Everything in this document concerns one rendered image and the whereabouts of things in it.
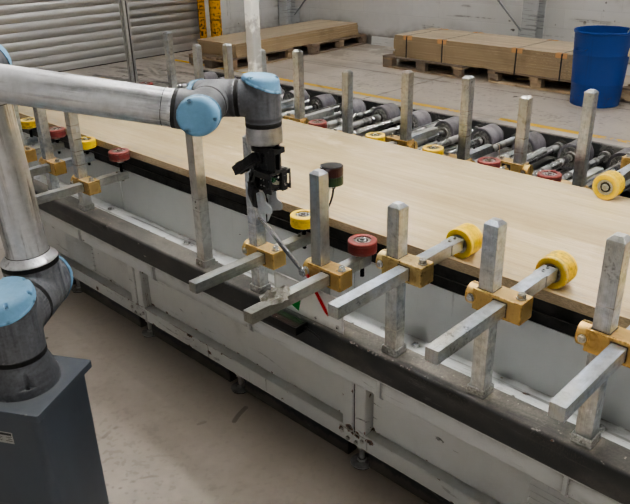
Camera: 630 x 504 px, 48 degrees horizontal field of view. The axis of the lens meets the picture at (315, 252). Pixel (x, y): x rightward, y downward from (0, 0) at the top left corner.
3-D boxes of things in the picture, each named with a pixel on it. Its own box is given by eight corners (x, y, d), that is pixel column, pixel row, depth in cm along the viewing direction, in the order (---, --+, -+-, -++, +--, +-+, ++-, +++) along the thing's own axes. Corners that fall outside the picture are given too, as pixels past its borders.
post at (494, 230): (480, 417, 163) (499, 223, 142) (467, 410, 165) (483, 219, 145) (489, 409, 165) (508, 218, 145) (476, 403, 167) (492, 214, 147)
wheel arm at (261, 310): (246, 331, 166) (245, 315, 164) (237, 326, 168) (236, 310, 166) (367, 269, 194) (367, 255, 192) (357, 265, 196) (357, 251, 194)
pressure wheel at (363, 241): (363, 285, 191) (364, 246, 186) (341, 276, 196) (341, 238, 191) (382, 275, 196) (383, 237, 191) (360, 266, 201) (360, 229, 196)
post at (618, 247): (588, 454, 145) (626, 240, 125) (572, 446, 147) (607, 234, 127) (595, 445, 147) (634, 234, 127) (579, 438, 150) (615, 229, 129)
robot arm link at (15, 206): (4, 329, 193) (-79, 46, 161) (31, 298, 209) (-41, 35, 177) (59, 327, 192) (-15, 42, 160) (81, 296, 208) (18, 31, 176)
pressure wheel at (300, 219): (318, 252, 210) (318, 216, 205) (291, 254, 209) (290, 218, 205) (316, 241, 217) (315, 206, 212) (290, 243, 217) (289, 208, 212)
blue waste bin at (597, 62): (611, 113, 660) (623, 32, 629) (553, 104, 696) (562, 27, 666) (636, 102, 697) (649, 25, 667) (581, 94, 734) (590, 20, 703)
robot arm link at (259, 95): (241, 70, 173) (282, 69, 172) (244, 120, 178) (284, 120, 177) (235, 77, 164) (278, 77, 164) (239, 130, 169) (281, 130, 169)
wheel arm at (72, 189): (23, 211, 250) (20, 200, 248) (18, 209, 252) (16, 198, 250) (129, 180, 278) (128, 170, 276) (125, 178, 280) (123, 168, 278)
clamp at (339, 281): (339, 293, 182) (339, 275, 180) (302, 277, 191) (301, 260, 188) (354, 285, 186) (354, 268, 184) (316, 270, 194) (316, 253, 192)
